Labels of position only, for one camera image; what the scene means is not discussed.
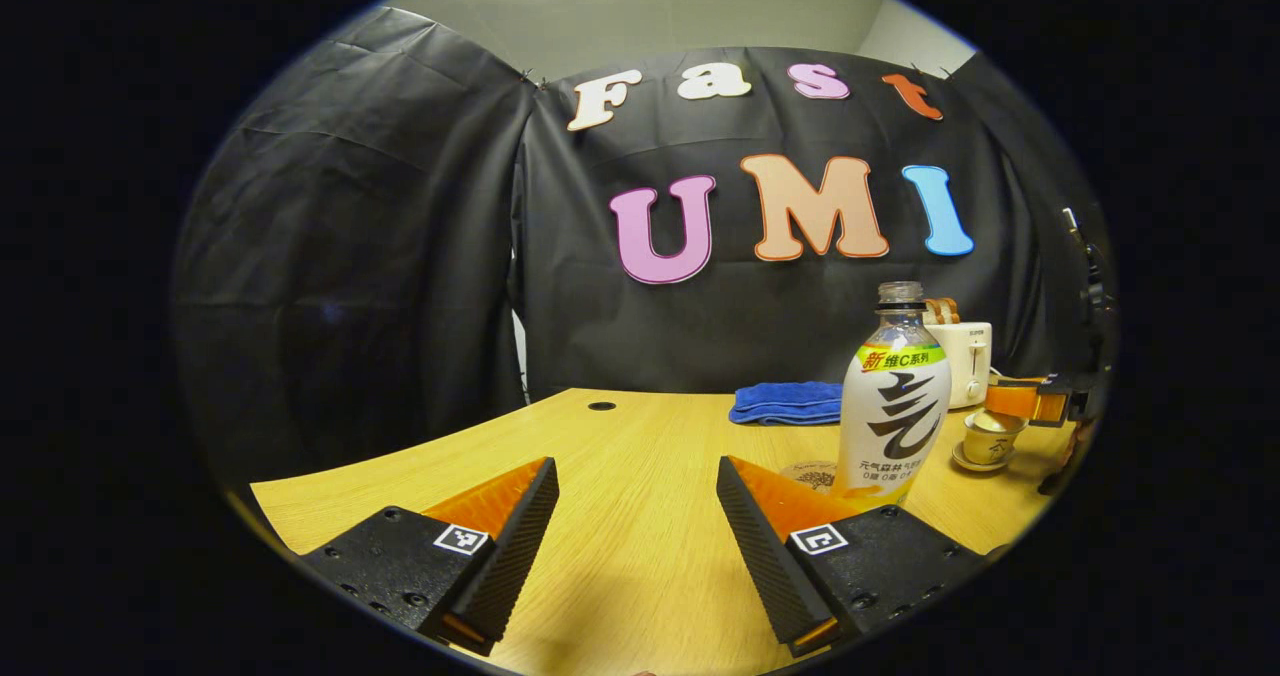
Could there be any folded blue towel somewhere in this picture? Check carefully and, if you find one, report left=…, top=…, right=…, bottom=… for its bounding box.
left=728, top=382, right=847, bottom=427

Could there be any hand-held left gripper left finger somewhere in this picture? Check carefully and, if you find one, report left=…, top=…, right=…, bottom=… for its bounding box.
left=298, top=456, right=560, bottom=657

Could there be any cream toaster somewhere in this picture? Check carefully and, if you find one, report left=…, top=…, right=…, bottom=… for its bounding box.
left=925, top=322, right=994, bottom=410

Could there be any round cork coaster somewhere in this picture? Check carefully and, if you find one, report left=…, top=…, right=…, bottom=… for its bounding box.
left=778, top=461, right=840, bottom=495

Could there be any black backdrop cloth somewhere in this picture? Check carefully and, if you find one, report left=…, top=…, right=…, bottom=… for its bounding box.
left=170, top=6, right=1116, bottom=482

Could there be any white label water bottle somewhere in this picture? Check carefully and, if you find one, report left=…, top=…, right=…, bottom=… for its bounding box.
left=832, top=281, right=953, bottom=510

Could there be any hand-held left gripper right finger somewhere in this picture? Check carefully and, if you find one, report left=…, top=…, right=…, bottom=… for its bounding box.
left=716, top=455, right=991, bottom=659

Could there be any cream saucer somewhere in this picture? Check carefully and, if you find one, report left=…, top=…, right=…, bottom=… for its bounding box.
left=951, top=441, right=1016, bottom=474

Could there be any cream teacup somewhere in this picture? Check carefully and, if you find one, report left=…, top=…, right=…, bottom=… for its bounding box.
left=963, top=418, right=1028, bottom=466

